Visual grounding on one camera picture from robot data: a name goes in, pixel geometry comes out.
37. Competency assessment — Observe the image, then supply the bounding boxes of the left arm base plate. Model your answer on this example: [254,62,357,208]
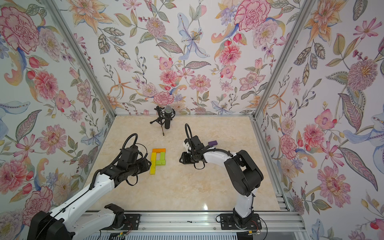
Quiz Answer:
[102,214,141,232]

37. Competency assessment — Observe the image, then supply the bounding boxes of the aluminium front rail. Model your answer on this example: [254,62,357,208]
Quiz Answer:
[49,211,307,233]

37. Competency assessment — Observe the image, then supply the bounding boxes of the black microphone tripod stand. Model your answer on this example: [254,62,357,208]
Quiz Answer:
[150,106,165,135]

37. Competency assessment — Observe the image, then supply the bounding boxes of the black mesh microphone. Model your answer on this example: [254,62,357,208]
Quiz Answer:
[164,105,176,130]

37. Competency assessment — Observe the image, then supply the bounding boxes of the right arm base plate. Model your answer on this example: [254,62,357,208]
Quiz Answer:
[216,213,263,231]

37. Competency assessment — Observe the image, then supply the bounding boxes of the purple block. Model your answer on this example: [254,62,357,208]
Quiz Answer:
[208,141,218,146]

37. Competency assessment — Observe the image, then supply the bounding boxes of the orange long block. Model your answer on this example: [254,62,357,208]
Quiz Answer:
[152,149,166,153]

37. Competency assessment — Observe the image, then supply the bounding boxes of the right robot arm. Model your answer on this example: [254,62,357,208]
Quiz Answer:
[179,136,264,234]

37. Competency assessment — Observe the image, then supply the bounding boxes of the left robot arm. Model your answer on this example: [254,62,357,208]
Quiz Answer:
[27,145,151,240]

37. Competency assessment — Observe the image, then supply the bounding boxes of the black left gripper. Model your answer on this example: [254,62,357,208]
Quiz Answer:
[128,156,155,177]

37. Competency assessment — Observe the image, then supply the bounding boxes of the yellow short block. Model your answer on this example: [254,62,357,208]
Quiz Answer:
[151,152,157,162]

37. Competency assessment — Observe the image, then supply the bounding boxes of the yellow long block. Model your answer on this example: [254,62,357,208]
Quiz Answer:
[150,162,156,175]

